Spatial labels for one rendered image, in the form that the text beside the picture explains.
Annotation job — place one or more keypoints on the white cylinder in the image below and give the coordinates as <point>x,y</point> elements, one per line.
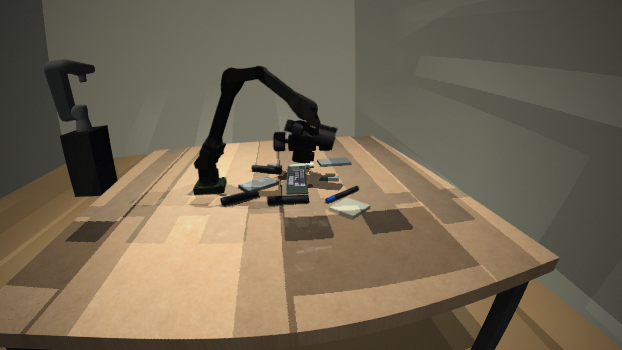
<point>308,165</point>

